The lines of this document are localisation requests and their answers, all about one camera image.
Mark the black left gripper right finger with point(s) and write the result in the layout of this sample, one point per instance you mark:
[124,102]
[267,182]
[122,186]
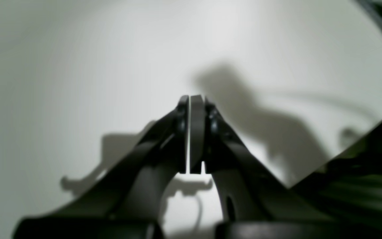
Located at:
[255,204]

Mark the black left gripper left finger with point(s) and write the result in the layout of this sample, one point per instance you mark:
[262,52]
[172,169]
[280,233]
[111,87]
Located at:
[125,203]

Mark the aluminium frame rail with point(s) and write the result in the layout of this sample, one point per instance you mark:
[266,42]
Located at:
[350,186]

